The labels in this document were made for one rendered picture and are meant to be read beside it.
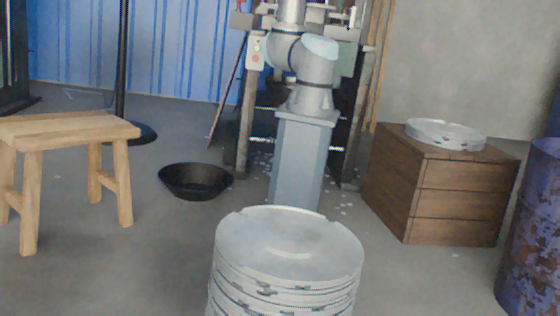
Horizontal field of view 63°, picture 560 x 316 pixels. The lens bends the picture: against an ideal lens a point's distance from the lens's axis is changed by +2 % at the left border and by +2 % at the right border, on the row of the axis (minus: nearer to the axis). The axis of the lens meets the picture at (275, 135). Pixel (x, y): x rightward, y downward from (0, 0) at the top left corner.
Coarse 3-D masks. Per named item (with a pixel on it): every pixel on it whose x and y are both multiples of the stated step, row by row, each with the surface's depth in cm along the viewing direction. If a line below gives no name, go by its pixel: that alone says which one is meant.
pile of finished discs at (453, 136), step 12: (408, 120) 182; (420, 120) 186; (432, 120) 189; (408, 132) 173; (420, 132) 168; (432, 132) 168; (444, 132) 170; (456, 132) 171; (468, 132) 177; (480, 132) 178; (432, 144) 164; (444, 144) 163; (456, 144) 162; (468, 144) 162; (480, 144) 165
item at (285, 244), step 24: (264, 216) 98; (288, 216) 100; (312, 216) 101; (240, 240) 87; (264, 240) 87; (288, 240) 88; (312, 240) 90; (336, 240) 92; (264, 264) 80; (288, 264) 81; (312, 264) 82; (336, 264) 83; (360, 264) 84
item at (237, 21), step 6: (234, 12) 186; (240, 12) 187; (246, 12) 188; (234, 18) 186; (240, 18) 186; (246, 18) 187; (252, 18) 187; (234, 24) 187; (240, 24) 187; (246, 24) 187; (252, 24) 187; (246, 30) 188; (246, 54) 192
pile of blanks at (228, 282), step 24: (216, 240) 86; (216, 264) 86; (240, 264) 80; (216, 288) 84; (240, 288) 80; (264, 288) 78; (288, 288) 77; (312, 288) 76; (336, 288) 79; (216, 312) 86; (240, 312) 80; (264, 312) 78; (288, 312) 79; (312, 312) 78; (336, 312) 81
